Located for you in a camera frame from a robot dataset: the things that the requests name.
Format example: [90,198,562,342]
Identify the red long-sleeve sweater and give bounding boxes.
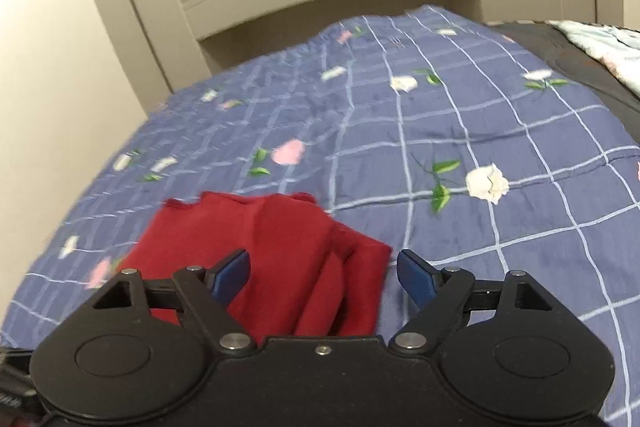
[120,192,392,340]

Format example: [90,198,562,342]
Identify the blue checked floral quilt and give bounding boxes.
[1,6,639,426]

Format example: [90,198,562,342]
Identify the light blue folded cloth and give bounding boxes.
[548,20,640,96]

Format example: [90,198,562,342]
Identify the dark grey mattress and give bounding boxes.
[486,22,640,141]

